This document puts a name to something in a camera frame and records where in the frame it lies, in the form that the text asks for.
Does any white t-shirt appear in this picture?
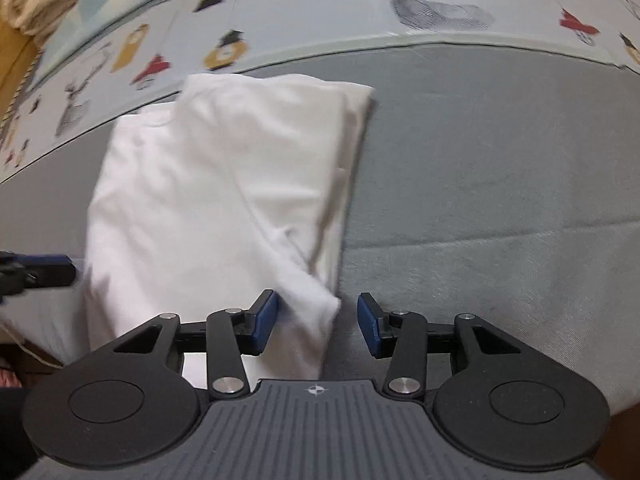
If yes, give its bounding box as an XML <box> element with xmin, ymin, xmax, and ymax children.
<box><xmin>85</xmin><ymin>74</ymin><xmax>373</xmax><ymax>384</ymax></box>

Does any deer print grey bedsheet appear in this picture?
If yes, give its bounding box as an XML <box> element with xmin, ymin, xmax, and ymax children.
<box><xmin>1</xmin><ymin>0</ymin><xmax>639</xmax><ymax>179</ymax></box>

